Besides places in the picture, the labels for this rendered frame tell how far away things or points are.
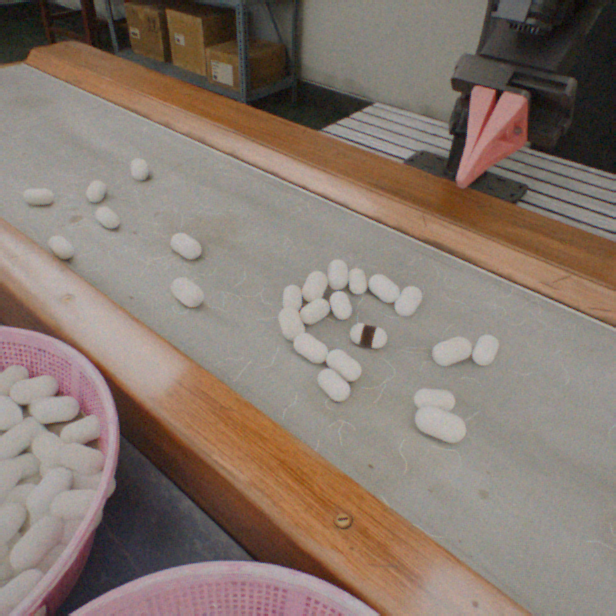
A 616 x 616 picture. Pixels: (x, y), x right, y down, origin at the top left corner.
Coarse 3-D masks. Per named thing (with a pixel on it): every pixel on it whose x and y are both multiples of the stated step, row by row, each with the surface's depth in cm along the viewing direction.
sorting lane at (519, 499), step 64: (0, 128) 76; (64, 128) 77; (128, 128) 78; (0, 192) 62; (64, 192) 63; (128, 192) 63; (192, 192) 64; (256, 192) 64; (128, 256) 53; (256, 256) 54; (320, 256) 55; (384, 256) 55; (448, 256) 55; (192, 320) 46; (256, 320) 47; (320, 320) 47; (384, 320) 47; (448, 320) 48; (512, 320) 48; (576, 320) 48; (256, 384) 41; (384, 384) 42; (448, 384) 42; (512, 384) 42; (576, 384) 42; (320, 448) 37; (384, 448) 37; (448, 448) 37; (512, 448) 38; (576, 448) 38; (448, 512) 34; (512, 512) 34; (576, 512) 34; (512, 576) 31; (576, 576) 31
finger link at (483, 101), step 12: (480, 96) 43; (492, 96) 42; (480, 108) 43; (492, 108) 44; (540, 108) 45; (468, 120) 44; (480, 120) 43; (540, 120) 45; (552, 120) 44; (468, 132) 44; (480, 132) 44; (528, 132) 46; (540, 132) 45; (552, 132) 44; (468, 144) 44; (540, 144) 46; (552, 144) 45; (468, 156) 44; (456, 180) 45
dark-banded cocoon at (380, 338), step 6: (360, 324) 44; (354, 330) 44; (360, 330) 44; (378, 330) 44; (354, 336) 44; (360, 336) 44; (378, 336) 43; (384, 336) 44; (378, 342) 43; (384, 342) 44
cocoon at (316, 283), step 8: (312, 272) 49; (320, 272) 49; (312, 280) 48; (320, 280) 48; (304, 288) 48; (312, 288) 47; (320, 288) 48; (304, 296) 48; (312, 296) 48; (320, 296) 48
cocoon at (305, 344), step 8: (304, 336) 43; (312, 336) 43; (296, 344) 43; (304, 344) 42; (312, 344) 42; (320, 344) 42; (304, 352) 42; (312, 352) 42; (320, 352) 42; (312, 360) 42; (320, 360) 42
